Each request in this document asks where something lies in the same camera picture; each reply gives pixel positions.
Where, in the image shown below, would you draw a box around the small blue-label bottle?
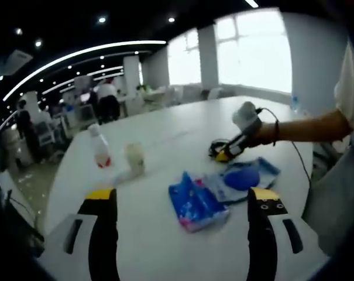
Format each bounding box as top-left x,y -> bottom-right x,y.
290,95 -> 301,114

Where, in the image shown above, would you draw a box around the person's cream shirt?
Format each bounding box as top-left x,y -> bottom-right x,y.
334,37 -> 354,138

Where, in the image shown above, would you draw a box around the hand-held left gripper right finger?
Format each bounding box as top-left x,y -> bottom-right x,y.
246,187 -> 331,281

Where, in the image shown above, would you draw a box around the clear plastic bottle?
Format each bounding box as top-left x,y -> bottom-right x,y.
87,122 -> 112,170

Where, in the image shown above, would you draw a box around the blue round pad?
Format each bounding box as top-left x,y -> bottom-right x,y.
224,169 -> 260,190

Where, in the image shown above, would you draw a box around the blue cloth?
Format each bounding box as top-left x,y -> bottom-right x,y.
205,156 -> 282,205

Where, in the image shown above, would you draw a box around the white office chair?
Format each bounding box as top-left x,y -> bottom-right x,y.
77,104 -> 97,127
36,119 -> 56,147

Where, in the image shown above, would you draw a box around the white table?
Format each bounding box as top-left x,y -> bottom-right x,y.
37,95 -> 315,281

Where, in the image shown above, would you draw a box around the person's right hand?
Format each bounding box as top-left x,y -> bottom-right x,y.
245,124 -> 274,149

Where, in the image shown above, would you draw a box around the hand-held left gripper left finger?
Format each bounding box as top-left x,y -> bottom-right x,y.
37,187 -> 121,281

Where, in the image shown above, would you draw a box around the person's grey trousers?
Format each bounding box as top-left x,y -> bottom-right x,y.
302,131 -> 354,258

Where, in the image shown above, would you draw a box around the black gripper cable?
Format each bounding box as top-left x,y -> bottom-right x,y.
254,107 -> 312,188

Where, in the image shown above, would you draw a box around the dark wrist bracelet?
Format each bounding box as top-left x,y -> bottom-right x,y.
271,119 -> 280,147

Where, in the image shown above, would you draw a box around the curved ceiling light strip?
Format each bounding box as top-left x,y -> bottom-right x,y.
2,40 -> 167,102

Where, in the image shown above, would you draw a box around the hanging display sign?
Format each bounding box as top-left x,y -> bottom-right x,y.
74,76 -> 91,90

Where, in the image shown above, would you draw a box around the blue tissue pack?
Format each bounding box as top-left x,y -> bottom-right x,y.
168,171 -> 231,234

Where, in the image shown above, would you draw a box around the black metal stand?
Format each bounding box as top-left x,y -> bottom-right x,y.
1,190 -> 46,255

